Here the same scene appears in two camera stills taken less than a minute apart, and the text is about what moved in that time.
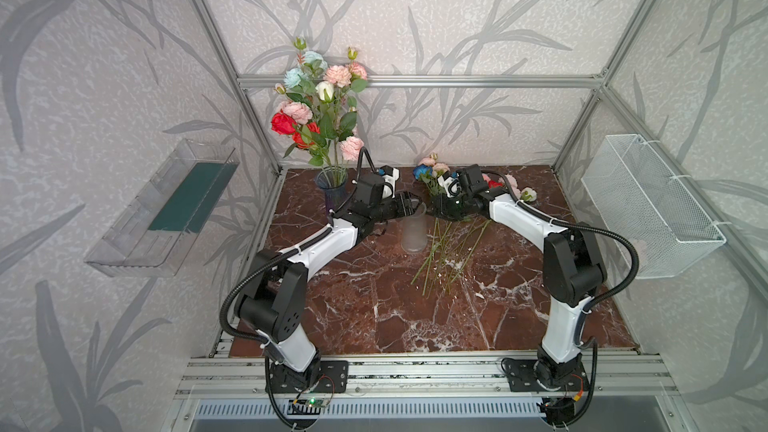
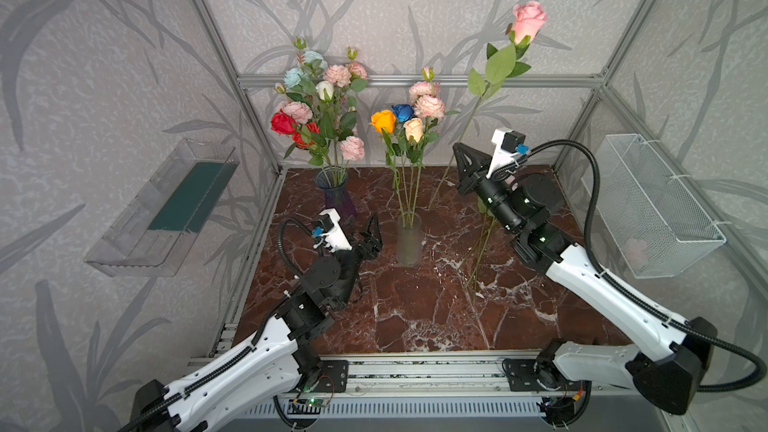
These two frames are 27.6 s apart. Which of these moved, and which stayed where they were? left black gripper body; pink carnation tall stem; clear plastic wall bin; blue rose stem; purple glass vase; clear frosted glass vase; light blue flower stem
Moved: blue rose stem; clear frosted glass vase; left black gripper body
Stayed: clear plastic wall bin; pink carnation tall stem; purple glass vase; light blue flower stem
